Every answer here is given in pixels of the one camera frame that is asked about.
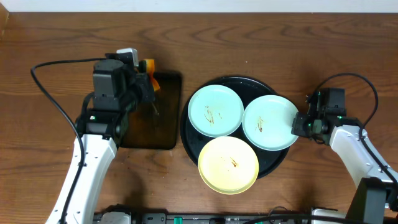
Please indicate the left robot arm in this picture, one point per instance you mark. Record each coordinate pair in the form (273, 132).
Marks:
(119, 86)

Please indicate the light blue plate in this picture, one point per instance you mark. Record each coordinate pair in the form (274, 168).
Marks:
(215, 111)

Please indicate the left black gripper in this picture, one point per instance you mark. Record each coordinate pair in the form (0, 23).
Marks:
(147, 87)

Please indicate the black rectangular water tray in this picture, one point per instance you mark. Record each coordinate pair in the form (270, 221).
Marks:
(155, 125)

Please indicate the orange green scrub sponge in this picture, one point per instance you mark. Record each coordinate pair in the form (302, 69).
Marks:
(148, 66)

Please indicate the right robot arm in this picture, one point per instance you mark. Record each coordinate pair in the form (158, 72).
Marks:
(326, 123)

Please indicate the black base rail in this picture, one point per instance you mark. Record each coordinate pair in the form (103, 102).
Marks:
(123, 214)

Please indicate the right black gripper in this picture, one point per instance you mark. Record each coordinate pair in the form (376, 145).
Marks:
(296, 129)

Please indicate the round black serving tray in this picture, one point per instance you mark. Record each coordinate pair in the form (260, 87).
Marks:
(248, 89)

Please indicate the yellow plate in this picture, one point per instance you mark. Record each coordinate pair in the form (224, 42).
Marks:
(228, 165)

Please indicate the pale green plate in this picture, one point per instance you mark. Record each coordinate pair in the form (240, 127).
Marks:
(267, 122)

